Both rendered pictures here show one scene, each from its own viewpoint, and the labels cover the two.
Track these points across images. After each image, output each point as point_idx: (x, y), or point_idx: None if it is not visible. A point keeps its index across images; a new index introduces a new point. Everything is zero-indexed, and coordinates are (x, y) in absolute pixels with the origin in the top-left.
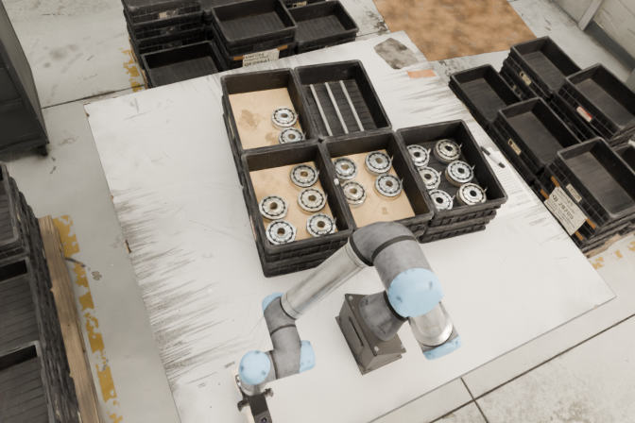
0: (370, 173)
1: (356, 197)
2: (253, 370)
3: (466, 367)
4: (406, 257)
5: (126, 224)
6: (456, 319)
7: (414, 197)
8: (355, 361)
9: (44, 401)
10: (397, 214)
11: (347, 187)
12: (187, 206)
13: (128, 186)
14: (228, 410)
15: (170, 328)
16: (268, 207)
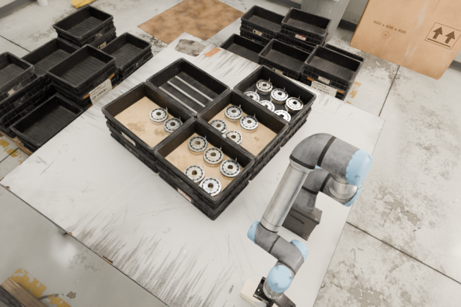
0: (233, 121)
1: (237, 140)
2: (284, 280)
3: None
4: (344, 149)
5: (95, 245)
6: None
7: (268, 122)
8: (298, 235)
9: None
10: (264, 137)
11: (228, 136)
12: (129, 207)
13: (77, 218)
14: None
15: (177, 292)
16: (191, 175)
